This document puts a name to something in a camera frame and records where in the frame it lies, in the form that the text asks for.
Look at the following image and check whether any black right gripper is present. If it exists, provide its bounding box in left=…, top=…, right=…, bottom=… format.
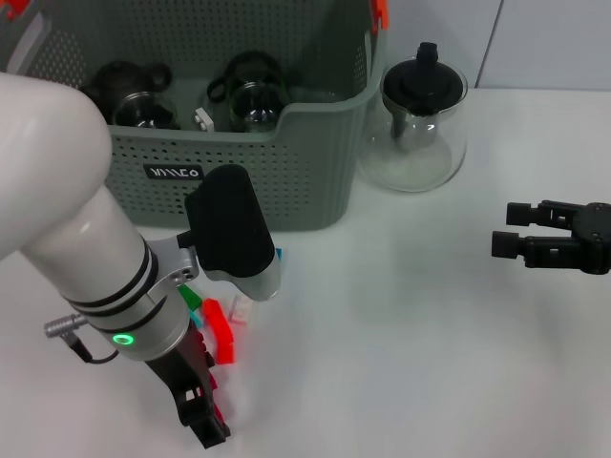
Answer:
left=491, top=199, right=611, bottom=277

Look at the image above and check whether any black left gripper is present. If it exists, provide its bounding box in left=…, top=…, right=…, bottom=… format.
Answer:
left=142, top=323, right=234, bottom=450

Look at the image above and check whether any green toy brick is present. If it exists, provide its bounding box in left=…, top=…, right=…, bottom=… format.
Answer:
left=179, top=284, right=202, bottom=310

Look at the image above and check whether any grey perforated storage basket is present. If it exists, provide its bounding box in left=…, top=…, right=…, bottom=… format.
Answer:
left=0, top=0, right=390, bottom=235

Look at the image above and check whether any large red toy brick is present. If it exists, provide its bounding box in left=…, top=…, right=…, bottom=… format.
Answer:
left=207, top=314, right=237, bottom=345

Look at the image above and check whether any clear glass teapot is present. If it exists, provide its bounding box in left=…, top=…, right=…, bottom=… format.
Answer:
left=355, top=61, right=470, bottom=194

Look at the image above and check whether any black teapot lid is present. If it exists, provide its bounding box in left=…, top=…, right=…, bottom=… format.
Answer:
left=383, top=41, right=467, bottom=154

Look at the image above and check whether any left gripper cable with connector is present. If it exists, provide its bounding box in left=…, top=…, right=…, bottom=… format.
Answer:
left=44, top=312, right=120, bottom=364

